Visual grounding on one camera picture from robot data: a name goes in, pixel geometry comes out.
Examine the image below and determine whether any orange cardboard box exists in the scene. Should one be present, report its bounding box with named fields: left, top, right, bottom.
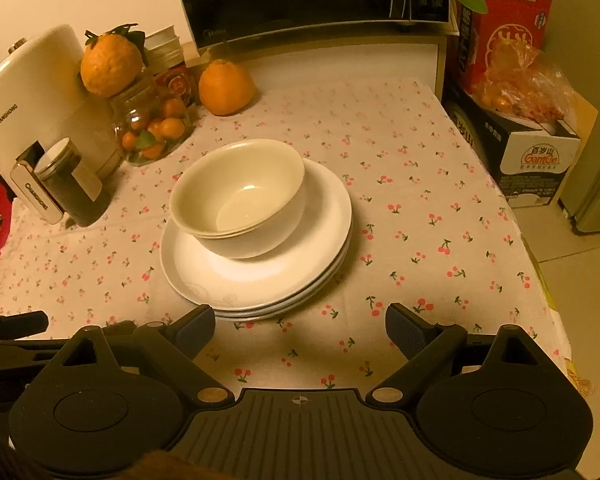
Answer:
left=452, top=0, right=555, bottom=96

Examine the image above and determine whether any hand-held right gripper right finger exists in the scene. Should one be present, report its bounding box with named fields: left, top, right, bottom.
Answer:
left=366, top=303, right=546, bottom=407

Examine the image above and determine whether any glass jar of kumquats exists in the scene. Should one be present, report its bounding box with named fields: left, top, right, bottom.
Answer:
left=110, top=67, right=191, bottom=167

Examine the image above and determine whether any large blue patterned plate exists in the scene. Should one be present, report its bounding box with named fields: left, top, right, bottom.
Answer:
left=212, top=245, right=351, bottom=322

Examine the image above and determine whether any small cream bowl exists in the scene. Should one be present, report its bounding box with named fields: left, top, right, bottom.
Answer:
left=169, top=140, right=307, bottom=238

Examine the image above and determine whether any white round tin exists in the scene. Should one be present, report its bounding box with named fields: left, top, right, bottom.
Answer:
left=144, top=25, right=181, bottom=51

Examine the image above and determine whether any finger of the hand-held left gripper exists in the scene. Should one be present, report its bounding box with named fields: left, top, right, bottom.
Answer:
left=0, top=311, right=49, bottom=346

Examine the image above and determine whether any white plate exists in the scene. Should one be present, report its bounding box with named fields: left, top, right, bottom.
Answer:
left=160, top=157, right=353, bottom=311

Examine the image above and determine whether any cherry print tablecloth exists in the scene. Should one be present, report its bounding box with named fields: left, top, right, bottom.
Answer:
left=0, top=77, right=573, bottom=391

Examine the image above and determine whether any orange with green leaves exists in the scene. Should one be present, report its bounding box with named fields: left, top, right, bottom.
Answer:
left=77, top=22, right=146, bottom=98

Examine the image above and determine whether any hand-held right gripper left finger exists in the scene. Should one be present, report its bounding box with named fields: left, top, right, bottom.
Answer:
left=55, top=304, right=235, bottom=407

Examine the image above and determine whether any small blue patterned plate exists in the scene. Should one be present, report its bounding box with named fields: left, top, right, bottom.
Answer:
left=190, top=220, right=353, bottom=317

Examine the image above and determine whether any orange with short stem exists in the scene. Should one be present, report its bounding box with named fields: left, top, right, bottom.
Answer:
left=198, top=59, right=257, bottom=117

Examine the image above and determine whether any white kitchen appliance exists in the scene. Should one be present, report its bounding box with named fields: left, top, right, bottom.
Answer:
left=0, top=24, right=123, bottom=226

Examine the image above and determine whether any large cream bowl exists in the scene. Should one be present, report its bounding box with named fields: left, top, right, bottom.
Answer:
left=180, top=217, right=306, bottom=261

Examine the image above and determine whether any dark jar with metal lid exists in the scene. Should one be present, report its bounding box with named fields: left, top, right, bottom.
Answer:
left=32, top=137, right=112, bottom=228

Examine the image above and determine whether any red label jar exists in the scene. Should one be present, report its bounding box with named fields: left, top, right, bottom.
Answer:
left=145, top=42, right=191, bottom=108

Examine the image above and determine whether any white bowl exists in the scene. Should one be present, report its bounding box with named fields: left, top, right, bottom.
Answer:
left=172, top=212, right=306, bottom=243

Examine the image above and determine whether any plastic bag of oranges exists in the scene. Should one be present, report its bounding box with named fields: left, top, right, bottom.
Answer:
left=472, top=40, right=588, bottom=123

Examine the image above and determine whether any black and white cardboard box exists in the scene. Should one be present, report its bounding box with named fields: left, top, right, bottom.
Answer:
left=442, top=85, right=598, bottom=208

